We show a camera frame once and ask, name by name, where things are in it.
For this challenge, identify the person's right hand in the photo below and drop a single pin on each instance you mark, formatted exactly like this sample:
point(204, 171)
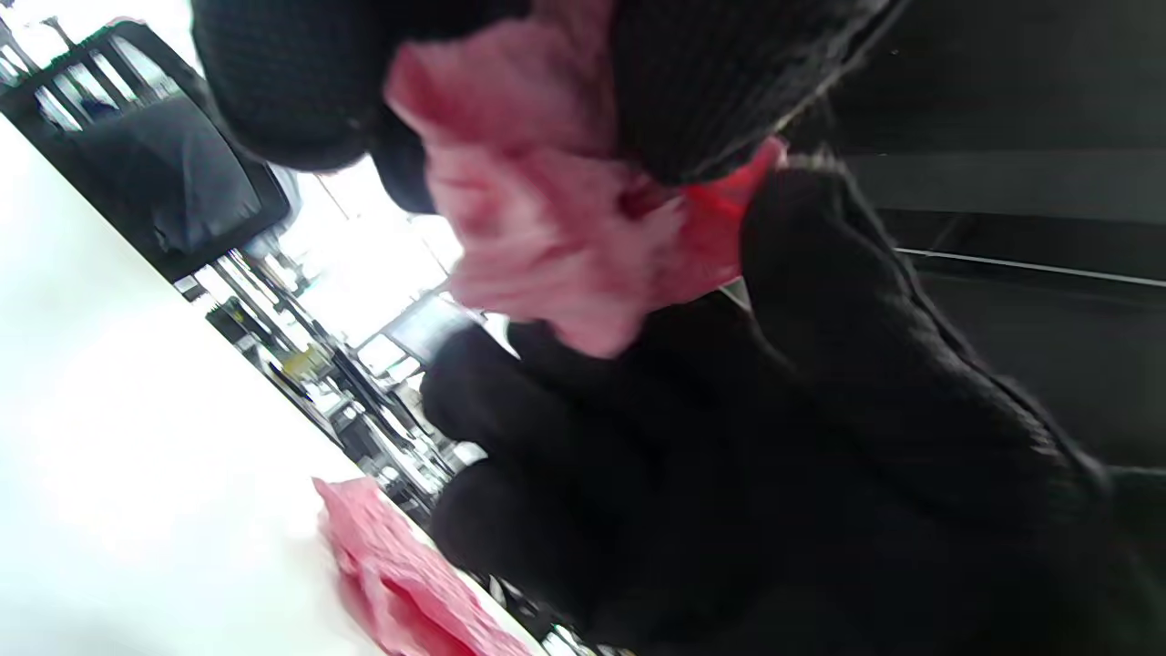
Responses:
point(820, 456)

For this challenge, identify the person's left hand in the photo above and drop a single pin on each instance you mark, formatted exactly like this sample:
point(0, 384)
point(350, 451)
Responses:
point(291, 82)

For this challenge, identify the pink paper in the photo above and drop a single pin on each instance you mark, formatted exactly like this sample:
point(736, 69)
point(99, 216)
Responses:
point(547, 228)
point(401, 565)

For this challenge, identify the black mesh office chair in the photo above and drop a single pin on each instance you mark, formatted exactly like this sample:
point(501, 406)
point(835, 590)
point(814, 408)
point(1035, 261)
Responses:
point(55, 118)

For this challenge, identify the clear bottle yellow liquid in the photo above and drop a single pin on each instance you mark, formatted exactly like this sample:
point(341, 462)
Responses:
point(305, 363)

